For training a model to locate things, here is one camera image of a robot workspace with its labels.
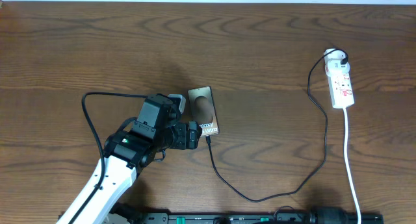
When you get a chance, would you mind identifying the black USB charging cable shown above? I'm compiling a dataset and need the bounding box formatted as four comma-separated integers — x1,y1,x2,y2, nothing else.
205,48,350,203

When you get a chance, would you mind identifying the white USB charger plug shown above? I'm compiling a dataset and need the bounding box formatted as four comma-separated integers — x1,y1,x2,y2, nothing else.
324,48,348,65

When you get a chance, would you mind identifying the white power strip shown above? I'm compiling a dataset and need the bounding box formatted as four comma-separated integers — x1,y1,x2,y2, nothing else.
325,60,355,109

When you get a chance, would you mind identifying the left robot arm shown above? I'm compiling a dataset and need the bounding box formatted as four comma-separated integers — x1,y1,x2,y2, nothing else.
58,93,202,223

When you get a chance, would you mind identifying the left camera black cable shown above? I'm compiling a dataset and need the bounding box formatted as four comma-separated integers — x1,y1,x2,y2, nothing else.
66,92,149,224

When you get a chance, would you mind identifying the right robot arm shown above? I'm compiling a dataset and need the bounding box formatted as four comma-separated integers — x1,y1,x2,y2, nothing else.
305,207,348,224

